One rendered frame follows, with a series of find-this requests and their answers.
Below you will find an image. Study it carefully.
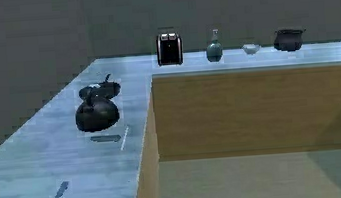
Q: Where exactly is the wooden counter with pale top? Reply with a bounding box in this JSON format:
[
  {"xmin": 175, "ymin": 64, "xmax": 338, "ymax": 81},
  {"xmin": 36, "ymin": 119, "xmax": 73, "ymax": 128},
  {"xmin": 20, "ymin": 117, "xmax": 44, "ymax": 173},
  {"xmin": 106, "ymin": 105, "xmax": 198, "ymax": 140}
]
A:
[{"xmin": 0, "ymin": 40, "xmax": 341, "ymax": 198}]

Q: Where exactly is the black cooking pot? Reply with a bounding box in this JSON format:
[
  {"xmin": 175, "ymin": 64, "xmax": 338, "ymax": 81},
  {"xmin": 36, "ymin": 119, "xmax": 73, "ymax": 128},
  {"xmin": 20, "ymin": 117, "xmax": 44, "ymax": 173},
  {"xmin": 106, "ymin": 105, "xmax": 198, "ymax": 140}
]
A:
[{"xmin": 272, "ymin": 26, "xmax": 307, "ymax": 54}]

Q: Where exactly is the black toaster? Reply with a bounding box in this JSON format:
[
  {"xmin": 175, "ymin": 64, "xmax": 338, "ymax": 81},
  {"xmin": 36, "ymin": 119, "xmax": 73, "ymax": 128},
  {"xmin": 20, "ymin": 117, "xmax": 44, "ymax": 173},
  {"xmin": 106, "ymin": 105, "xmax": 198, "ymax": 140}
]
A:
[{"xmin": 155, "ymin": 31, "xmax": 184, "ymax": 68}]

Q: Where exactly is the white thin knife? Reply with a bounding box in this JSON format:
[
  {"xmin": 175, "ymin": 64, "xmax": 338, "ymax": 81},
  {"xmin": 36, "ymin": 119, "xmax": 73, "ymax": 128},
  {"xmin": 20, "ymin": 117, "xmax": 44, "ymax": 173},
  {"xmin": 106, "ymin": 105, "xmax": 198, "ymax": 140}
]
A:
[{"xmin": 118, "ymin": 124, "xmax": 132, "ymax": 152}]

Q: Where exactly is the white bowl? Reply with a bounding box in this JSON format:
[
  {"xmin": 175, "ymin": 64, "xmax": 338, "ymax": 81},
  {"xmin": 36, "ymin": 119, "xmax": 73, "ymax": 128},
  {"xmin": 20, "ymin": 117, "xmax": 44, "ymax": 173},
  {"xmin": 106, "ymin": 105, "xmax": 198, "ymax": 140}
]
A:
[{"xmin": 241, "ymin": 43, "xmax": 263, "ymax": 57}]

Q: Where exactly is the teal glass bottle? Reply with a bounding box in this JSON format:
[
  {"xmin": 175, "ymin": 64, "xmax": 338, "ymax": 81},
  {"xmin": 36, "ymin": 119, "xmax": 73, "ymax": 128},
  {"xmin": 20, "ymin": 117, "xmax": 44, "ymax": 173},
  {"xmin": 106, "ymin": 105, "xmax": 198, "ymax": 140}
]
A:
[{"xmin": 204, "ymin": 28, "xmax": 225, "ymax": 64}]

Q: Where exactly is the black frying pan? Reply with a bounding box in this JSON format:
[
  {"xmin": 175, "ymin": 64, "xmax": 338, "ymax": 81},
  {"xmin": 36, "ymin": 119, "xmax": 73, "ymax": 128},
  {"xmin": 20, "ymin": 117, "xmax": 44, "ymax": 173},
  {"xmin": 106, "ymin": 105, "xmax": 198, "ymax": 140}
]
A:
[{"xmin": 77, "ymin": 72, "xmax": 122, "ymax": 102}]

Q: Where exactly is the black kettle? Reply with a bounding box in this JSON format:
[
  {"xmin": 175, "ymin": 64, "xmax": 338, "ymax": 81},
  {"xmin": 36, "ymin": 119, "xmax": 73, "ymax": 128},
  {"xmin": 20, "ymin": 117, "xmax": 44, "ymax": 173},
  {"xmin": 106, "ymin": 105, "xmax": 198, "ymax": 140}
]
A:
[{"xmin": 73, "ymin": 90, "xmax": 122, "ymax": 135}]

